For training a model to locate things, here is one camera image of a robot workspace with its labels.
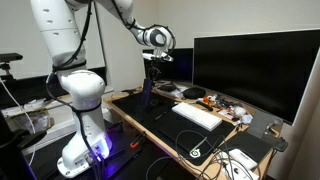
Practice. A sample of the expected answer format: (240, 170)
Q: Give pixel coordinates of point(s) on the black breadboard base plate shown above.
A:
(50, 156)

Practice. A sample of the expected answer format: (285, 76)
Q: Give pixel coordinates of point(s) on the white keyboard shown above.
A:
(196, 116)

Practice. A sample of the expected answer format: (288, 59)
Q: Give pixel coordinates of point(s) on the black stand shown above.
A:
(10, 156)

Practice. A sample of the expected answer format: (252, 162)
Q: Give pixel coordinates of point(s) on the black pen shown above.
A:
(160, 116)

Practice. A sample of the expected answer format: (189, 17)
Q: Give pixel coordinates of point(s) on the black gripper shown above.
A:
(155, 67)

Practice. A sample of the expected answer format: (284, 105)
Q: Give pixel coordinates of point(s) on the small black mouse pad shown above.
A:
(250, 145)

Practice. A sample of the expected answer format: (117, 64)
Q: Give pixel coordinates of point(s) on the white paper stack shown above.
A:
(173, 94)

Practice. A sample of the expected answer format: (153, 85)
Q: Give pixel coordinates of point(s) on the white red card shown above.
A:
(226, 115)

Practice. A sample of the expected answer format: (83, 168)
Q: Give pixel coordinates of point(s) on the black remote stick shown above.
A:
(204, 106)

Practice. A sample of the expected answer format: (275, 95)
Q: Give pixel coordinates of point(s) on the black power adapter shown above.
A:
(281, 145)

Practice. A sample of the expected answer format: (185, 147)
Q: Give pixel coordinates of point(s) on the black flat pouch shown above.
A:
(167, 88)

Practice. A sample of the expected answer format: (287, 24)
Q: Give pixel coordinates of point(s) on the black camera on stand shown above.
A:
(8, 57)

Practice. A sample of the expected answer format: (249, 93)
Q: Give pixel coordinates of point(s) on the black oval case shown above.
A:
(194, 92)

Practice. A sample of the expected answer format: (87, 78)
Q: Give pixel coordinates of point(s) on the clear plastic bag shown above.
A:
(30, 120)

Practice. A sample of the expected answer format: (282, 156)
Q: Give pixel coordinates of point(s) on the large black desk mat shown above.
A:
(133, 108)

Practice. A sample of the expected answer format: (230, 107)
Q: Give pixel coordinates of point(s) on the white box with black logo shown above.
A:
(240, 173)

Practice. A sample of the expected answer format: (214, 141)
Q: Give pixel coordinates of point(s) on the large black monitor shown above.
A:
(253, 73)

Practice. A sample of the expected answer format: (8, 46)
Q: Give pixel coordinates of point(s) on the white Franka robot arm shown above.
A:
(83, 90)

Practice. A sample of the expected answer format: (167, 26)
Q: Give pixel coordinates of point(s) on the orange small parts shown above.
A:
(207, 100)

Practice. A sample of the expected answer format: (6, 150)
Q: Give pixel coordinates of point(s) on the grey monitor stand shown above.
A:
(261, 125)

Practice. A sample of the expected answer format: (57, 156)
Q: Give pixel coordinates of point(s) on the small black monitor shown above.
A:
(181, 65)

